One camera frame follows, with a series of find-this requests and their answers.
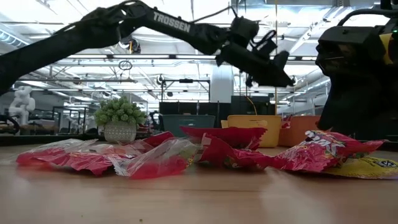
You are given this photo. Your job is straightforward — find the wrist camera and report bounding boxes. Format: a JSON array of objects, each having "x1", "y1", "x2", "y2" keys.
[
  {"x1": 248, "y1": 30, "x2": 278, "y2": 58},
  {"x1": 316, "y1": 26, "x2": 386, "y2": 63}
]

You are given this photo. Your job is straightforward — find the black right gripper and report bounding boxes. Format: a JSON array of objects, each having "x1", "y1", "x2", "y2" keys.
[{"x1": 315, "y1": 58, "x2": 398, "y2": 141}]

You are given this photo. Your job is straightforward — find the green succulent in white pot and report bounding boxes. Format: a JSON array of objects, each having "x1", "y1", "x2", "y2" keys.
[{"x1": 93, "y1": 96, "x2": 147, "y2": 144}]

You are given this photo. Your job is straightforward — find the teal plastic bin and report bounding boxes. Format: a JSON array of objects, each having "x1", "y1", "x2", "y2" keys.
[{"x1": 161, "y1": 114, "x2": 216, "y2": 138}]

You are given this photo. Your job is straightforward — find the black gantry frame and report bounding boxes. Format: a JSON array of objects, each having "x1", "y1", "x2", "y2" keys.
[{"x1": 160, "y1": 78, "x2": 211, "y2": 103}]

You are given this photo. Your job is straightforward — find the orange plastic bin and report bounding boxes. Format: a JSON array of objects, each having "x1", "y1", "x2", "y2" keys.
[{"x1": 278, "y1": 115, "x2": 322, "y2": 147}]

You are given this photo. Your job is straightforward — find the black hanging cable loop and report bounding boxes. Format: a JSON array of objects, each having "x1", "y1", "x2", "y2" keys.
[{"x1": 118, "y1": 60, "x2": 133, "y2": 72}]

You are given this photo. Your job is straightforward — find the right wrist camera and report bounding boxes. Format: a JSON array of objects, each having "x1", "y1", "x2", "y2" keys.
[{"x1": 316, "y1": 26, "x2": 386, "y2": 63}]

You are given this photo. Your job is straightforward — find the clear wrapper red gummy candy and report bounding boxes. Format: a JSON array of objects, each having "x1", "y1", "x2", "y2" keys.
[
  {"x1": 108, "y1": 138, "x2": 205, "y2": 180},
  {"x1": 16, "y1": 138, "x2": 103, "y2": 166}
]

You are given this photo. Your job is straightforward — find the black ceiling cord reel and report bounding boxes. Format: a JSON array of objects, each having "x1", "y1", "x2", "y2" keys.
[{"x1": 119, "y1": 37, "x2": 142, "y2": 55}]

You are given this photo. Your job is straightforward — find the yellow floor cable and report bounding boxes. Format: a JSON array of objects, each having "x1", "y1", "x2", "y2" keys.
[{"x1": 247, "y1": 96, "x2": 259, "y2": 116}]

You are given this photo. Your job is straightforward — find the yellow Sour Patch candy pack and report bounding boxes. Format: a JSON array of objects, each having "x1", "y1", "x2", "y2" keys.
[{"x1": 323, "y1": 155, "x2": 398, "y2": 180}]

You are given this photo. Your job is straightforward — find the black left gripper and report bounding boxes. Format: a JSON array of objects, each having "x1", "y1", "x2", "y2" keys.
[{"x1": 216, "y1": 43, "x2": 295, "y2": 88}]

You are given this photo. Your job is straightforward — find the yellow plastic bin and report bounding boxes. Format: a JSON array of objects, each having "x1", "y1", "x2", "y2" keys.
[{"x1": 221, "y1": 114, "x2": 282, "y2": 149}]

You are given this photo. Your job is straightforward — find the white square column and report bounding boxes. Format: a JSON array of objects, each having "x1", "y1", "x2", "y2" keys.
[{"x1": 210, "y1": 65, "x2": 234, "y2": 103}]

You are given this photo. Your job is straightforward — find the black background workstation frame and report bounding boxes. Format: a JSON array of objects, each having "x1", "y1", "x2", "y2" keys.
[{"x1": 52, "y1": 105, "x2": 94, "y2": 135}]

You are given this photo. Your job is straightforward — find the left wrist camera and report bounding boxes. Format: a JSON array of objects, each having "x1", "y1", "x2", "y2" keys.
[{"x1": 248, "y1": 30, "x2": 278, "y2": 58}]

